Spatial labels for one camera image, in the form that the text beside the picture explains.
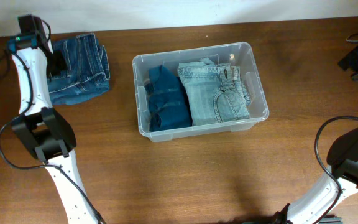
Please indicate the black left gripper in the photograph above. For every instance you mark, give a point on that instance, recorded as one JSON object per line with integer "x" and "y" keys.
{"x": 63, "y": 61}

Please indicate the dark blue jeans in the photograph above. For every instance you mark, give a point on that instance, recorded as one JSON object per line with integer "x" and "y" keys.
{"x": 87, "y": 74}

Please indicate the light blue jeans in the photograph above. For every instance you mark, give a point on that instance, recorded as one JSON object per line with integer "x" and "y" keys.
{"x": 215, "y": 92}

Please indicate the blue shirt bundle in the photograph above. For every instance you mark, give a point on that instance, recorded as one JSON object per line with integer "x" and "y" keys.
{"x": 168, "y": 102}

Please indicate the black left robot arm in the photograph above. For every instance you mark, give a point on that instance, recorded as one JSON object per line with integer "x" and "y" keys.
{"x": 43, "y": 131}

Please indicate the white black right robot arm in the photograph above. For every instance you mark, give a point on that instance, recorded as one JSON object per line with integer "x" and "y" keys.
{"x": 338, "y": 182}

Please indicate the clear plastic storage bin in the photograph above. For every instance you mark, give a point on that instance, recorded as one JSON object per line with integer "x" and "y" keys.
{"x": 237, "y": 54}

